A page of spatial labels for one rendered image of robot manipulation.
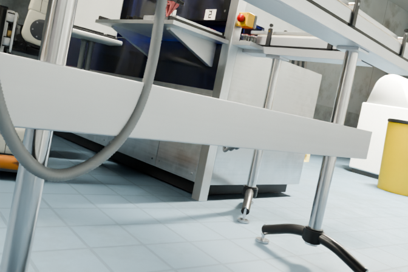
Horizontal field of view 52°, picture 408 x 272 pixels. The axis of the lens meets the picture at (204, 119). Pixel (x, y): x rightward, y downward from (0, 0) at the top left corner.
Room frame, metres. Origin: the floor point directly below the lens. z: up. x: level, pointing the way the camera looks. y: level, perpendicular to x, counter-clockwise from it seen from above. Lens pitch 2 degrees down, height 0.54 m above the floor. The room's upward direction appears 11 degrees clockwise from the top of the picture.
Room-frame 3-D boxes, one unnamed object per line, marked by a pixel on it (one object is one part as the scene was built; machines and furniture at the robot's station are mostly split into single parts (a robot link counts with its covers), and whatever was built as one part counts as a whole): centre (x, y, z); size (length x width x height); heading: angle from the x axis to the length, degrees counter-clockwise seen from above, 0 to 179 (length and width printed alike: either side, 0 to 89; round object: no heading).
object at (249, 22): (2.22, -0.12, 1.00); 0.08 x 0.07 x 0.07; 136
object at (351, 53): (1.60, -0.50, 0.46); 0.09 x 0.09 x 0.77; 46
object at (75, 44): (2.97, 0.70, 0.73); 1.98 x 0.01 x 0.25; 46
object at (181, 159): (3.31, 0.34, 0.44); 2.06 x 1.00 x 0.88; 46
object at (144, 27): (2.38, 0.31, 0.87); 0.70 x 0.48 x 0.02; 46
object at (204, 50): (2.20, 0.14, 0.80); 0.34 x 0.03 x 0.13; 136
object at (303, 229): (1.60, -0.50, 0.07); 0.50 x 0.08 x 0.14; 46
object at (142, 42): (2.54, 0.50, 0.80); 0.34 x 0.03 x 0.13; 136
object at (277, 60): (2.23, -0.32, 0.46); 0.09 x 0.09 x 0.77; 46
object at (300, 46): (2.12, -0.42, 0.92); 0.69 x 0.15 x 0.16; 46
